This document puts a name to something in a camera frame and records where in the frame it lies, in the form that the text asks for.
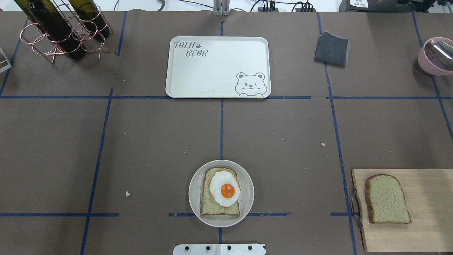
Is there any bread slice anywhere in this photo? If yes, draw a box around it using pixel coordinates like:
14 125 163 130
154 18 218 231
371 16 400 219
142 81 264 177
364 174 412 225
200 168 240 216

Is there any cream bear tray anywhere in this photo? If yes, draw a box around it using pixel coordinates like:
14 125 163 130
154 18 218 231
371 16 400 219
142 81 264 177
165 36 271 99

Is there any fried egg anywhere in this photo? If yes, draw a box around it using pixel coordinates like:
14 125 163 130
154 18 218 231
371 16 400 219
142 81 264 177
209 170 241 207

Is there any white round plate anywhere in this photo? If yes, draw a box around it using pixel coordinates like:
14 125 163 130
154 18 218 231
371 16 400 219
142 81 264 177
188 160 254 228

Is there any bread slice under egg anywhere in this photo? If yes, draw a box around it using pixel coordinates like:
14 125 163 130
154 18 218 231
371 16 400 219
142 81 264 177
200 168 240 216

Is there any grey folded cloth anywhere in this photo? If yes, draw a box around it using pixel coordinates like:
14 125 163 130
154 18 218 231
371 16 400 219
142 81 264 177
314 31 350 67

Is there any dark wine bottle lower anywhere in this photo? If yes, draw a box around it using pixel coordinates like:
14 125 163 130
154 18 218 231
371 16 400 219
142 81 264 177
69 0 110 41

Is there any dark wine bottle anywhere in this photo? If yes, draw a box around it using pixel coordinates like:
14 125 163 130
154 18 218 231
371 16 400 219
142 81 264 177
69 0 110 41
15 0 85 60

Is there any dark wine bottle upper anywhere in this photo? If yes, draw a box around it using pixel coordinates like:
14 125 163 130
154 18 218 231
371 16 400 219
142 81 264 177
15 0 85 60

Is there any wooden cutting board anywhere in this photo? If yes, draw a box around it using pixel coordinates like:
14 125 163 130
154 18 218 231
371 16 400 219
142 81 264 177
352 169 453 253

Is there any pink bowl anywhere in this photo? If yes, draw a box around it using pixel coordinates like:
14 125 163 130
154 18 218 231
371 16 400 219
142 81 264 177
418 37 452 76

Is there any metal scoop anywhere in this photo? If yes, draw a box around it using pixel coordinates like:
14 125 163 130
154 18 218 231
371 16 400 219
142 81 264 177
431 41 453 63

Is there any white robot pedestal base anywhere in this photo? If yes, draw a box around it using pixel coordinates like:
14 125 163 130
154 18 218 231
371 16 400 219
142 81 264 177
173 243 266 255

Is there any copper wire bottle rack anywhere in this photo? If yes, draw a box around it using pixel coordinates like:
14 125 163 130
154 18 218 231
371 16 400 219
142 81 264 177
16 0 112 63

